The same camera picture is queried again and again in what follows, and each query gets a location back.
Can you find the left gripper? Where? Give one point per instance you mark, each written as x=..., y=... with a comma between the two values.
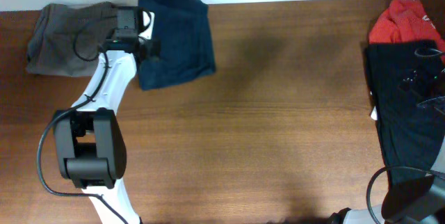
x=149, y=48

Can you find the navy blue shorts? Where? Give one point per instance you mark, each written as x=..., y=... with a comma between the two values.
x=186, y=49

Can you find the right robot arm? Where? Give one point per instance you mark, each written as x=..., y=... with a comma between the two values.
x=406, y=81

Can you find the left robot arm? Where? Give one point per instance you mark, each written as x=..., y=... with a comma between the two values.
x=90, y=148

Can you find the folded grey shorts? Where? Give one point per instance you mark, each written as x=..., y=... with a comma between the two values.
x=65, y=39

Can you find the red shirt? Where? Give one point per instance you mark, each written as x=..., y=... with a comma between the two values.
x=405, y=21

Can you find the black shorts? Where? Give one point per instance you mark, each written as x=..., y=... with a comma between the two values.
x=411, y=138

